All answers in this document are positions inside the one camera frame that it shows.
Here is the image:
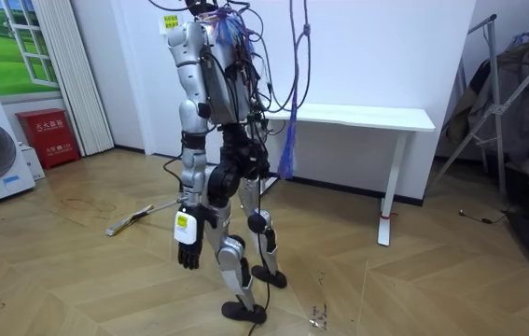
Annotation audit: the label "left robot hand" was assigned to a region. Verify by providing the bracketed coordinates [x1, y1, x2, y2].
[173, 203, 219, 271]

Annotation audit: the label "mop with metal handle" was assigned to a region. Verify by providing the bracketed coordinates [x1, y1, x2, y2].
[104, 199, 182, 237]

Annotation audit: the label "robot legs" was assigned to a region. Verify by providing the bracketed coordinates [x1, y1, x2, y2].
[203, 123, 288, 326]

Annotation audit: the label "robot body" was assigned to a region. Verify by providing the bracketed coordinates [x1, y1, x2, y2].
[183, 0, 274, 136]

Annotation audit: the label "small white box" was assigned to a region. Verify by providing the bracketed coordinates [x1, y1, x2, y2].
[19, 142, 47, 182]

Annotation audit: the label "red fire equipment box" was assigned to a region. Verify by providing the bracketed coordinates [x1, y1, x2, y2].
[15, 108, 81, 170]

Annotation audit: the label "white pleated folding screen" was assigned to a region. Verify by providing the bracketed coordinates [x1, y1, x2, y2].
[33, 0, 115, 158]

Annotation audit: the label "white desk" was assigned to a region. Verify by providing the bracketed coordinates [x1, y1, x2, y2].
[261, 102, 437, 247]

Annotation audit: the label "metal clothes rack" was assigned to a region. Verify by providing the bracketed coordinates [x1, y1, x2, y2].
[425, 13, 529, 197]

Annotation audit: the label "hanging brown grey clothes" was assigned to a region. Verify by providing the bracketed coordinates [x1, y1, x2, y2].
[445, 36, 529, 184]

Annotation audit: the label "cable bundle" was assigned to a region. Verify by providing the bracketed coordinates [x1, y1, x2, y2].
[146, 0, 313, 181]

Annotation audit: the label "yellow wall label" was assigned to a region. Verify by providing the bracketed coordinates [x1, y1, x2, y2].
[159, 13, 182, 35]

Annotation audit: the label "window landscape wall poster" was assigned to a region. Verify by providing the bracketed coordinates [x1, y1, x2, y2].
[0, 0, 60, 97]

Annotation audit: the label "black cable with plug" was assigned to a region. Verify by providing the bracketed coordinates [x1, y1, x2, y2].
[458, 206, 511, 226]

